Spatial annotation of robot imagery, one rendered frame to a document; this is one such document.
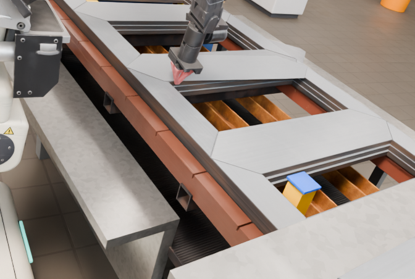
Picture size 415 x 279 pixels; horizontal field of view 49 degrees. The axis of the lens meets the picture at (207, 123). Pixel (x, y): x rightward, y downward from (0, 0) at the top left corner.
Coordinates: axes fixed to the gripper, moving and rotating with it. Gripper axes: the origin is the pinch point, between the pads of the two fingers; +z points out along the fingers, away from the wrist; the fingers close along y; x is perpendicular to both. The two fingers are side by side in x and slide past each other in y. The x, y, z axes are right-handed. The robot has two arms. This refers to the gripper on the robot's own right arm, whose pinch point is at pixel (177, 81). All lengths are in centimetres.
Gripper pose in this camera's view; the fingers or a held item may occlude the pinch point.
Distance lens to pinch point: 140.1
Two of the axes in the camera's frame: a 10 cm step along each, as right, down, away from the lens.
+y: -4.8, -6.8, 5.4
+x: -8.1, 1.1, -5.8
